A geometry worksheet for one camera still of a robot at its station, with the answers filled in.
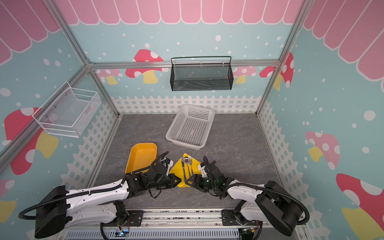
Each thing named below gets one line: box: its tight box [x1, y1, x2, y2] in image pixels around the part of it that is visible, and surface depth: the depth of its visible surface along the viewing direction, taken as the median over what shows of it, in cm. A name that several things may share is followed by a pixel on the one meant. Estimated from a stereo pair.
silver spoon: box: [184, 156, 190, 178], surface depth 96 cm
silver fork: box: [188, 155, 193, 178], surface depth 96 cm
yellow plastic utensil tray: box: [125, 142, 158, 174], surface depth 96 cm
